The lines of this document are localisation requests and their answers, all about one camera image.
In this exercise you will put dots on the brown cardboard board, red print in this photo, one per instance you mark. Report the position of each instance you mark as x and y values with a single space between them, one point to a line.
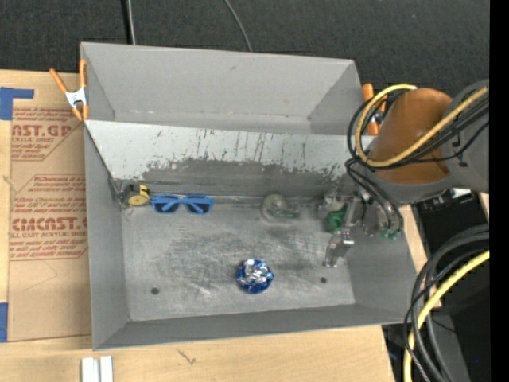
43 285

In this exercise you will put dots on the yellow and black tape measure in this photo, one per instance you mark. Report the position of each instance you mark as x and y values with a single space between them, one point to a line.
138 199

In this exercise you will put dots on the blue crumpled foil ball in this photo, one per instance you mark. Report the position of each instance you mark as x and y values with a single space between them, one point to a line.
254 277

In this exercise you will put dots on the black cylinder on white bracket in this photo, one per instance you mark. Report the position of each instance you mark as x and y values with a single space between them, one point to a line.
461 193

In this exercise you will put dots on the small green block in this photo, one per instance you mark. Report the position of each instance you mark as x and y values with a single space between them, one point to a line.
336 220

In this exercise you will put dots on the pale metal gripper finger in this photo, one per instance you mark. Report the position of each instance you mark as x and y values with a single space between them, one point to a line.
332 203
337 249

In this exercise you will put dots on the blue sunglasses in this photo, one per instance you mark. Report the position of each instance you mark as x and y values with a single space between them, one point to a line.
182 204

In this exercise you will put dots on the clear round thing, green inside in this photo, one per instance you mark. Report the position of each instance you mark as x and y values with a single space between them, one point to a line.
274 207

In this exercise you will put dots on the grey metal bin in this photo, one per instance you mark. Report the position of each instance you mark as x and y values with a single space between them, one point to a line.
222 249

